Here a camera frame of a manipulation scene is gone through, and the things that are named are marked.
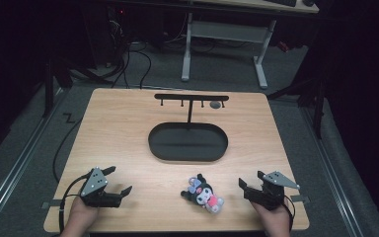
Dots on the metal floor rail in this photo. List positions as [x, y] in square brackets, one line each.
[16, 168]
[335, 184]

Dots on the person's left hand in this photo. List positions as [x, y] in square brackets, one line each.
[79, 219]

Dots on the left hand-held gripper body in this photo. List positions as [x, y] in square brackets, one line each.
[95, 184]

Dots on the black metal stand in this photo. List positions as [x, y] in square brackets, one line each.
[49, 89]
[316, 102]

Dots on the person's right hand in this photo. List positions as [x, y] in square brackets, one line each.
[276, 222]

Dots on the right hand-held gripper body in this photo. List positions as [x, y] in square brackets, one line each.
[271, 196]

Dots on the black hook rack with tray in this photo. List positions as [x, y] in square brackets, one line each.
[187, 141]

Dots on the grey metal table bracket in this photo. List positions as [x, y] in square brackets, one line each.
[300, 198]
[51, 204]

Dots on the black keyboard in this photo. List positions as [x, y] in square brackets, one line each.
[281, 2]

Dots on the black and pink plush doll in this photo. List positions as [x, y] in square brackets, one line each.
[204, 196]

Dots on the grey round table grommet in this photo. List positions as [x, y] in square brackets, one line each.
[215, 104]

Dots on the white-framed desk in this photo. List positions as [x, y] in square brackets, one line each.
[227, 31]

